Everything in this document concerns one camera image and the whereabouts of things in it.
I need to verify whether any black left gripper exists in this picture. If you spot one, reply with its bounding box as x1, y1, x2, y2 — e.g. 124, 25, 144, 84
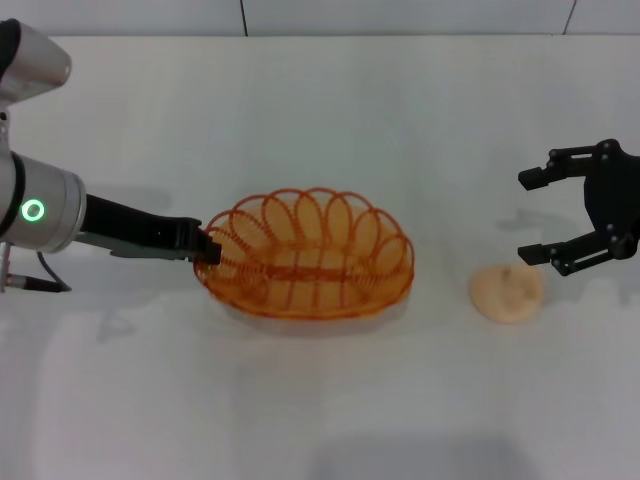
78, 193, 223, 267

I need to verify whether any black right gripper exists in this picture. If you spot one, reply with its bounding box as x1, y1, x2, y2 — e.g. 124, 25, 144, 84
516, 138, 640, 278

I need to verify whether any pale round bread bun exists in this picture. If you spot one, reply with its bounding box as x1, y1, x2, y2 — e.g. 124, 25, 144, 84
468, 264, 546, 326

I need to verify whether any black cable with metal plug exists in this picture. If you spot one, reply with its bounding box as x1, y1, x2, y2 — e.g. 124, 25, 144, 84
0, 251, 73, 295

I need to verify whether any orange wire basket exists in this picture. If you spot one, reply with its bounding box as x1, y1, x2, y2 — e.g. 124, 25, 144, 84
192, 186, 417, 322

